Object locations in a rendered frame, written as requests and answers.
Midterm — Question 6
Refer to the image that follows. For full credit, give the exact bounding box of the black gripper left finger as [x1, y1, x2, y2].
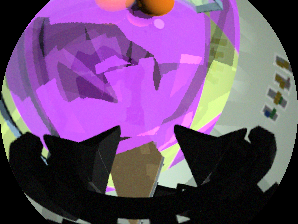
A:
[43, 125, 121, 194]

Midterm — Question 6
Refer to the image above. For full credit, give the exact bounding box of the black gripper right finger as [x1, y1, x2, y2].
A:
[173, 124, 247, 186]

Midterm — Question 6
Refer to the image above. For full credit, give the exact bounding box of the low clear wall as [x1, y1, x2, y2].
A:
[1, 0, 221, 159]

